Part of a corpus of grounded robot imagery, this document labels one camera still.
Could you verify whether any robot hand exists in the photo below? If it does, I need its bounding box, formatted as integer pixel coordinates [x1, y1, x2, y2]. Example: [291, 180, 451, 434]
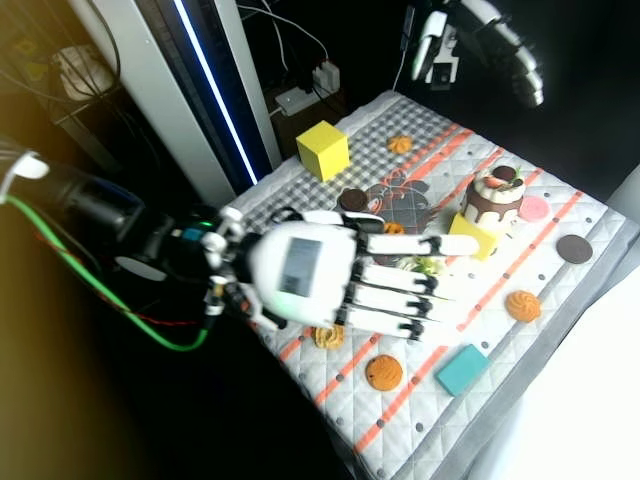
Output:
[410, 0, 547, 107]
[247, 207, 481, 342]

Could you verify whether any green white toy food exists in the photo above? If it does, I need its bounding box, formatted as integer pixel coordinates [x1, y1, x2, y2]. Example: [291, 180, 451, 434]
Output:
[397, 254, 446, 276]

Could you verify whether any chocolate drip toy cake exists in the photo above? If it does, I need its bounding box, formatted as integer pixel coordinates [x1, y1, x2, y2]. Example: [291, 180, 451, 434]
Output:
[459, 164, 527, 236]

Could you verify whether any yellow foam cube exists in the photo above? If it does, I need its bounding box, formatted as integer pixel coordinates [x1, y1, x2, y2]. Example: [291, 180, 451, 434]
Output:
[447, 212, 501, 262]
[295, 119, 351, 184]

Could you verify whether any chocolate sandwich cookie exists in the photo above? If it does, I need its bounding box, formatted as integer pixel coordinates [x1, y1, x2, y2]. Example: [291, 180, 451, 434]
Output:
[337, 187, 370, 213]

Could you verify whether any orange chip cookie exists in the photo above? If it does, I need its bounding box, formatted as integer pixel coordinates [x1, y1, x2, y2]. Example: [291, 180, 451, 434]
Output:
[364, 354, 404, 392]

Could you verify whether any brown box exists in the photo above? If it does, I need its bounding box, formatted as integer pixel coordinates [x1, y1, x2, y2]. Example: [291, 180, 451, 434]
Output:
[262, 89, 347, 157]

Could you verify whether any pink round cookie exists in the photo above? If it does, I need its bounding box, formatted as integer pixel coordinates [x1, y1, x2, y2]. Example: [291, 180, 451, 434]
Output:
[518, 195, 551, 221]

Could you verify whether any white power strip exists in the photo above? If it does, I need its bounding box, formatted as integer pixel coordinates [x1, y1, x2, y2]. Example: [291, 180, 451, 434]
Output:
[274, 87, 321, 117]

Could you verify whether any white plug adapter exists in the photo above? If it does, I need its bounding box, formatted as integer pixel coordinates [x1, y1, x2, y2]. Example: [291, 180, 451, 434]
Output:
[312, 59, 341, 91]

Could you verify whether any flat teal block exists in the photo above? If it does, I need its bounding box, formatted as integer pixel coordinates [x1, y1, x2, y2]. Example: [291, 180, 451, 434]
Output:
[434, 343, 491, 397]

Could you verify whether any grey quilt with bear print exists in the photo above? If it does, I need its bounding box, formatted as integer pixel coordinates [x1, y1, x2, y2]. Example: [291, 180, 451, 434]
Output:
[222, 89, 631, 480]

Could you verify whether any dark brown round cookie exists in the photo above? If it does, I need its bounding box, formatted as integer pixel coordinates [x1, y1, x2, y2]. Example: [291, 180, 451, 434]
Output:
[556, 233, 595, 265]

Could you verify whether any white column with blue light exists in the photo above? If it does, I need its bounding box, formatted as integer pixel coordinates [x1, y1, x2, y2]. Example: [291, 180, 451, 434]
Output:
[67, 0, 284, 209]

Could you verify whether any white crumpled bag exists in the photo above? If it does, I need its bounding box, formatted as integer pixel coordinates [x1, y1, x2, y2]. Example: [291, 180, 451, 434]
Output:
[52, 44, 116, 101]

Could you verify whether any yellow ring swirl cookie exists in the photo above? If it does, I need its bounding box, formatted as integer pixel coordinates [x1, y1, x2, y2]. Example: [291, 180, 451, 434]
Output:
[310, 324, 346, 350]

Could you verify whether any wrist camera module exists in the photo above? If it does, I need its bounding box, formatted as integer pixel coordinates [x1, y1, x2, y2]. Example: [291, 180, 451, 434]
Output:
[428, 53, 461, 91]

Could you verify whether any white cable with dark connector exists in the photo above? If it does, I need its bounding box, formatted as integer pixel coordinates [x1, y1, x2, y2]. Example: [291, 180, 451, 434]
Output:
[391, 4, 417, 92]

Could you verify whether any thin red wire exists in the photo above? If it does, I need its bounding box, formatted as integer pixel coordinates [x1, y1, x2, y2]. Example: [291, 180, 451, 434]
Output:
[33, 233, 202, 327]

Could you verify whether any green cable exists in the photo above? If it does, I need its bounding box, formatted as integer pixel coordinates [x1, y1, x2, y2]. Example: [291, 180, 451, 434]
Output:
[0, 194, 211, 352]

